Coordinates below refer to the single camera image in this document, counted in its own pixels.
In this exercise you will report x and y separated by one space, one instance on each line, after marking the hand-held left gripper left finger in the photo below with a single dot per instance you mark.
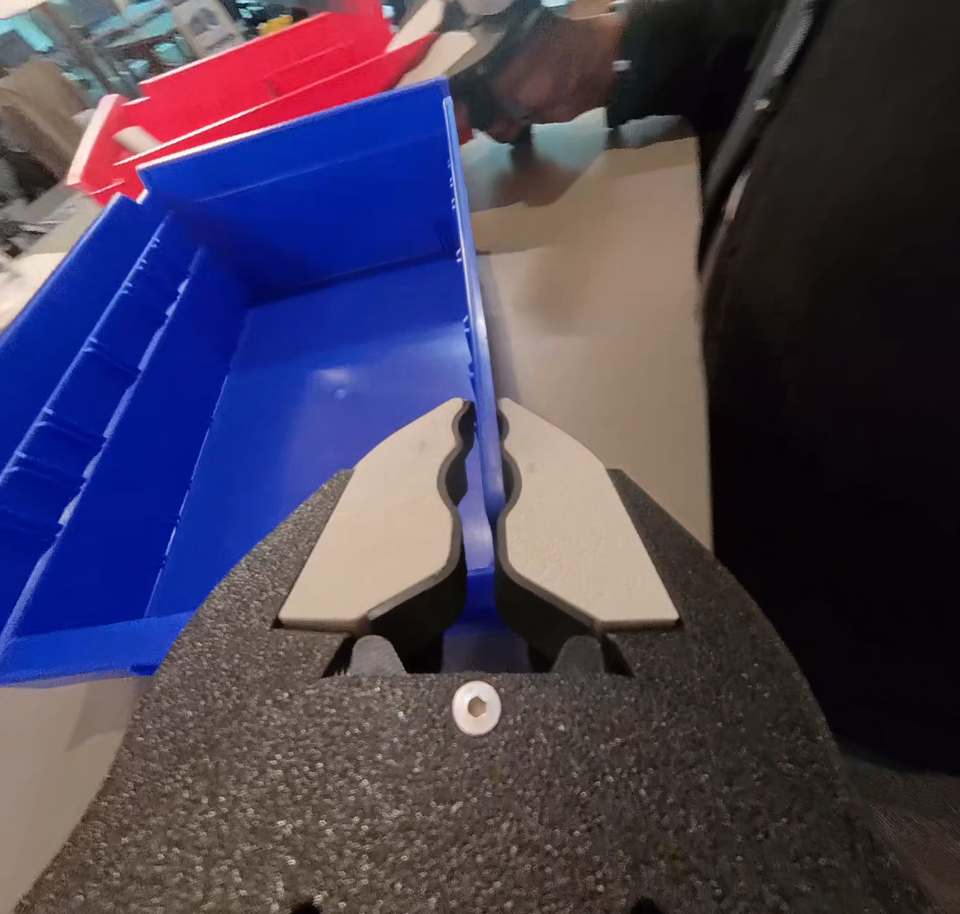
375 531

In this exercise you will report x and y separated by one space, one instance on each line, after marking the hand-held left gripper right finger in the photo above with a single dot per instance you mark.
577 539

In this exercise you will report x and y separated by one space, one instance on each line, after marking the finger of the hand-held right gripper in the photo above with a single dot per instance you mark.
418 25
442 59

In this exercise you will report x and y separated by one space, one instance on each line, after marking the blue plastic storage bin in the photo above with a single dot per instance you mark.
337 374

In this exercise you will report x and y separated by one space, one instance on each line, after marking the person's right forearm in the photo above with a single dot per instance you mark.
675 51

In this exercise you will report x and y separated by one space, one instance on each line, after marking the person's right hand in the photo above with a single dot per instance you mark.
562 74

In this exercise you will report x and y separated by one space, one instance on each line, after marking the red plastic storage bin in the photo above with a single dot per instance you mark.
225 96

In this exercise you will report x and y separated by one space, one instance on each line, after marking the person's torso in black clothing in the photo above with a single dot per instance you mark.
825 404

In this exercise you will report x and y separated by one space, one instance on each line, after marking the person's leg in grey trousers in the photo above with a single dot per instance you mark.
915 839

